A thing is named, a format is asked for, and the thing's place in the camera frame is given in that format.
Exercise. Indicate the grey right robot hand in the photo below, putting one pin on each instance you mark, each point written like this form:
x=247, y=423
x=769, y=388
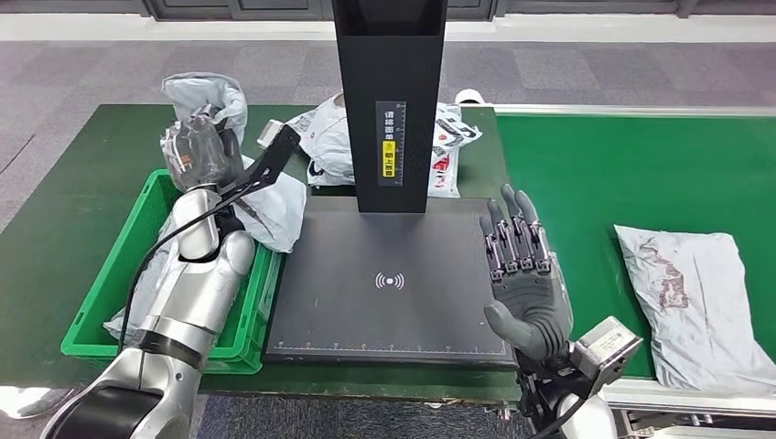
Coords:
x=533, y=303

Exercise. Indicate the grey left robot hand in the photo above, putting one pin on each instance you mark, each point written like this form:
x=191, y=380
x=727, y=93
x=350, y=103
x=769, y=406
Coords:
x=197, y=151

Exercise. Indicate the grey plastic mailer parcel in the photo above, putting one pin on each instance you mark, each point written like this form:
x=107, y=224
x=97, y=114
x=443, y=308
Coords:
x=142, y=291
x=697, y=303
x=276, y=209

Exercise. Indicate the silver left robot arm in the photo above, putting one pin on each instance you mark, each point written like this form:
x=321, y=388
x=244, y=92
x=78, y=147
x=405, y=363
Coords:
x=194, y=291

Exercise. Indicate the green conveyor belt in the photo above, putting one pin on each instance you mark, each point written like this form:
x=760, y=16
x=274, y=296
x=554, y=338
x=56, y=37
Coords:
x=606, y=182

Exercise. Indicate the black inbound scanner machine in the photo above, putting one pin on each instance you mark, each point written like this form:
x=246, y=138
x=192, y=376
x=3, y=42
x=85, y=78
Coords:
x=388, y=273

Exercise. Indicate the white printed plastic bag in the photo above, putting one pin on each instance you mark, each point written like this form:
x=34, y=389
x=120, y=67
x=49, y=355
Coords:
x=324, y=142

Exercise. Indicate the black yellow ruler label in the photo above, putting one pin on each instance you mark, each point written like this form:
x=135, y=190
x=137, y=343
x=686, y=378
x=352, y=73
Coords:
x=389, y=157

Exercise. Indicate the green plastic crate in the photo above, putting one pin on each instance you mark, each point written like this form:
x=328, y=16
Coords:
x=91, y=327

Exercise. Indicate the white roll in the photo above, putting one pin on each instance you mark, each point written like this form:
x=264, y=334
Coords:
x=468, y=96

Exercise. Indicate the round metal floor base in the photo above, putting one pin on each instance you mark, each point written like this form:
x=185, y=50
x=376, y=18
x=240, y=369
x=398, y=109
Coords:
x=30, y=403

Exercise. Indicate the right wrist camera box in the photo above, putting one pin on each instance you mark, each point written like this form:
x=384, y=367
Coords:
x=606, y=351

